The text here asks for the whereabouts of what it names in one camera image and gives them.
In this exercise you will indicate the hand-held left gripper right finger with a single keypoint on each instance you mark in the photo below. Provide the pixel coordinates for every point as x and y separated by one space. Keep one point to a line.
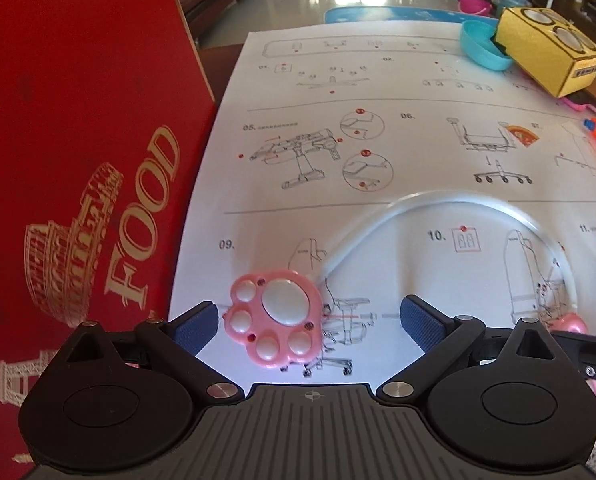
423 323

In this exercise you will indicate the teal plastic basin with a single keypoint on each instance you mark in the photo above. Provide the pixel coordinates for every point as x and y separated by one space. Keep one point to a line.
515 0

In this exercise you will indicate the blue floor mat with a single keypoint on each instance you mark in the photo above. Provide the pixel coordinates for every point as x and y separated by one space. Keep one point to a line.
378 13

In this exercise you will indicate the large printed instruction sheet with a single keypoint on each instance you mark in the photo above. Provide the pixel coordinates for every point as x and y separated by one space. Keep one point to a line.
403 165

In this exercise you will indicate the pink plastic basin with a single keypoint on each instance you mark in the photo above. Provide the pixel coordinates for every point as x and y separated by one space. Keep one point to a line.
475 6

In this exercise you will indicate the red cardboard box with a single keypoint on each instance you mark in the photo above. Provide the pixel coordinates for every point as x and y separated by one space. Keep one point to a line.
78 110

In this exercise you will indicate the teal plastic bowl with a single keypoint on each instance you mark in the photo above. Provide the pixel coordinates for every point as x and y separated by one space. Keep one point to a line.
478 42

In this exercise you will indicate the toy pizza slice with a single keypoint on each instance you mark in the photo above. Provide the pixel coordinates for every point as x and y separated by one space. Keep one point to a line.
523 136

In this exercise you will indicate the pink paw headband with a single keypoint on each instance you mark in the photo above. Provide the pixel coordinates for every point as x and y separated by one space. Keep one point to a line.
285 302

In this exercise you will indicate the pink plastic toy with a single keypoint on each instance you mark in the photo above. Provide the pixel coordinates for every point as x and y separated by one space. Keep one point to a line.
578 105

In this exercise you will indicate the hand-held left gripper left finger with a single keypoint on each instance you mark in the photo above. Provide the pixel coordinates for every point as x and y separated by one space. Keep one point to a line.
195 328

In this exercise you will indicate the yellow cardboard toy stove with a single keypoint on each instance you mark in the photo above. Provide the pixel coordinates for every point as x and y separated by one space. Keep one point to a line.
533 45

